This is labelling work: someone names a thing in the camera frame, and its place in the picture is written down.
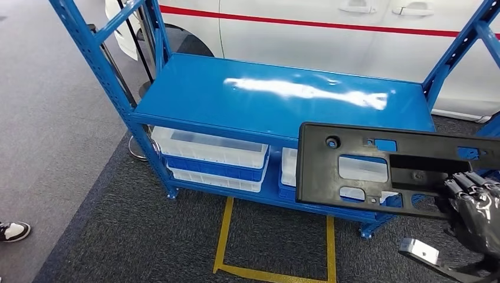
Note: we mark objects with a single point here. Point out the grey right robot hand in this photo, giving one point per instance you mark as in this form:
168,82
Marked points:
476,218

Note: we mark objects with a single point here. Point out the black plastic plate bracket part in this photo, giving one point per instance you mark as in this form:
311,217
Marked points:
320,175

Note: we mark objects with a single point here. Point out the blue metal shelf rack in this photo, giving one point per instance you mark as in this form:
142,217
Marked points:
195,101

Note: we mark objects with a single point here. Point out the yellow floor tape square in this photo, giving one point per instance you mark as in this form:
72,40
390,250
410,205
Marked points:
331,250

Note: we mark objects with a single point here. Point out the white car with red stripe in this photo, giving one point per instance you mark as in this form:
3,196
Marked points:
312,43

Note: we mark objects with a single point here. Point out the person's shoe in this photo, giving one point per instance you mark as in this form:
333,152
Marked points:
13,231

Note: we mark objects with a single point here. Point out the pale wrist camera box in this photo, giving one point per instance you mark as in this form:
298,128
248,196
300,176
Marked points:
420,252

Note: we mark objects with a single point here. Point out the metal stanchion post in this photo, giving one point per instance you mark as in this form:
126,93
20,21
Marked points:
134,39
117,76

